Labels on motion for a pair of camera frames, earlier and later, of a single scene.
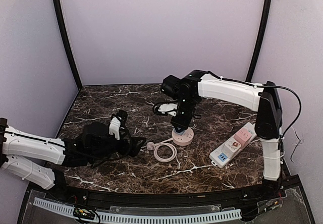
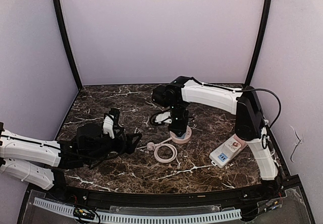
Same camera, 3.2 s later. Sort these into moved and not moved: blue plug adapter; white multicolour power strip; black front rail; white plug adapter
Moved: blue plug adapter
Not moved: white multicolour power strip; black front rail; white plug adapter
